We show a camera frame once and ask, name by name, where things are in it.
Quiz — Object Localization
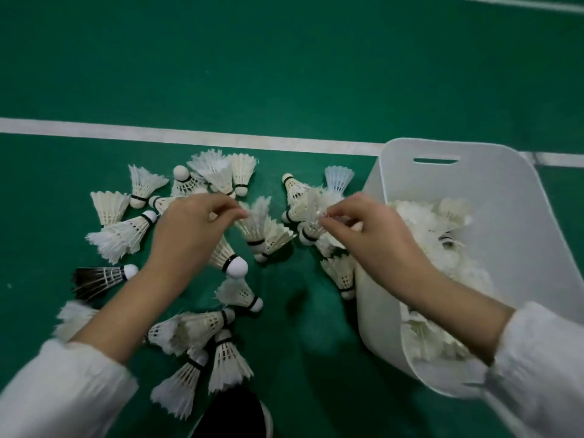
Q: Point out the person's left hand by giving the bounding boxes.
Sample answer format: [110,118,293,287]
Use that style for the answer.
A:
[150,193,250,278]

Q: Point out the person's right hand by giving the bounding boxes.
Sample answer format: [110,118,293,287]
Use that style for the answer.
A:
[318,192,440,289]

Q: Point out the white feather shuttlecock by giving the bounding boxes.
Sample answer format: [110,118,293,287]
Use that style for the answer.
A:
[281,189,349,225]
[234,196,275,248]

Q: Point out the person's right forearm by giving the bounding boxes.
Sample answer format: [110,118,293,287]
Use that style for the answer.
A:
[408,262,584,438]

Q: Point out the person's left forearm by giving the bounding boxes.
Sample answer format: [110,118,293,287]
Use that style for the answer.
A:
[0,262,185,438]

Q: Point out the pale blue shuttlecock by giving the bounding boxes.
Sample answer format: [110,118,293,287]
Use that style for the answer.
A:
[324,166,356,195]

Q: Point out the pile of shuttlecocks inside bin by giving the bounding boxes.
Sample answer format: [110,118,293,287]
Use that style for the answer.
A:
[391,198,497,363]

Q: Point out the heap of white shuttlecocks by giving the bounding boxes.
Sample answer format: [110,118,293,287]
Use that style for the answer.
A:
[52,149,357,421]

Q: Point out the black feathered shuttlecock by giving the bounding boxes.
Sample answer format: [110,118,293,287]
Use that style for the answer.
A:
[72,264,139,301]

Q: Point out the white plastic bin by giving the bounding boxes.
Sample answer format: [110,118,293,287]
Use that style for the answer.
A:
[355,138,584,400]

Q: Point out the black shoe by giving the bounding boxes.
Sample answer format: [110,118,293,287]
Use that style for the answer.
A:
[191,386,274,438]

